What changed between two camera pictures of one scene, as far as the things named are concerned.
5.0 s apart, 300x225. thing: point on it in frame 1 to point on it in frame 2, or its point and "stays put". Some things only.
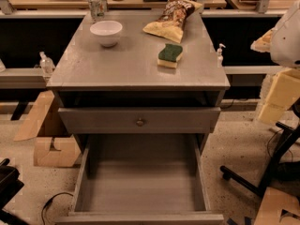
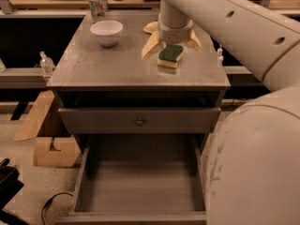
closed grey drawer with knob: x=139 y=120 stays put
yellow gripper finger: x=263 y=44 to x=172 y=28
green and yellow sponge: x=169 y=55 stays put
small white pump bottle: x=219 y=56 stays put
